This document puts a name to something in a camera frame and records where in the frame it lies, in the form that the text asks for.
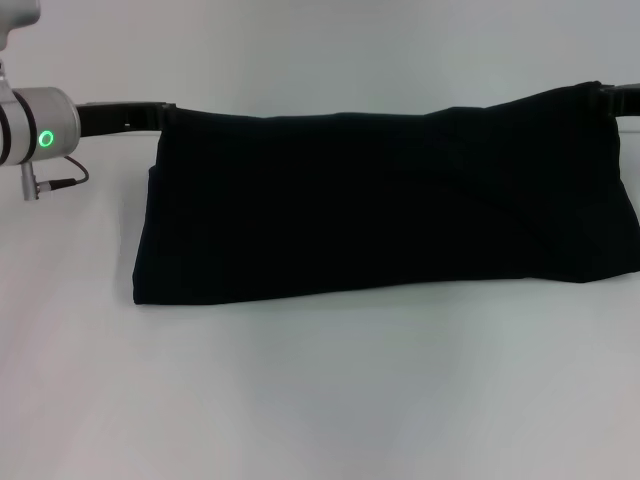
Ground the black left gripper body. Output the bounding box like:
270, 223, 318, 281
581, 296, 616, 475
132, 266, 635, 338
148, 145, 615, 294
74, 100, 169, 138

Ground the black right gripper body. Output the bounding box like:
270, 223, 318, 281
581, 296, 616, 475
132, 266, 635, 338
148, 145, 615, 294
612, 82, 640, 119

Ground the black T-shirt with FREE print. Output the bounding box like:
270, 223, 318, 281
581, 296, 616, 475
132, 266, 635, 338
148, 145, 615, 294
132, 79, 640, 309

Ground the thin left arm cable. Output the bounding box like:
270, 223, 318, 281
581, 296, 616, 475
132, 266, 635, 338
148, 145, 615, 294
48, 155, 91, 190

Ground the silver left cable plug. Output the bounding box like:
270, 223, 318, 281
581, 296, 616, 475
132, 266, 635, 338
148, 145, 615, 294
19, 162, 53, 203

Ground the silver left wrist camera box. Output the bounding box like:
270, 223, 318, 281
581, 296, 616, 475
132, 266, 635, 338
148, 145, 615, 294
0, 0, 42, 55

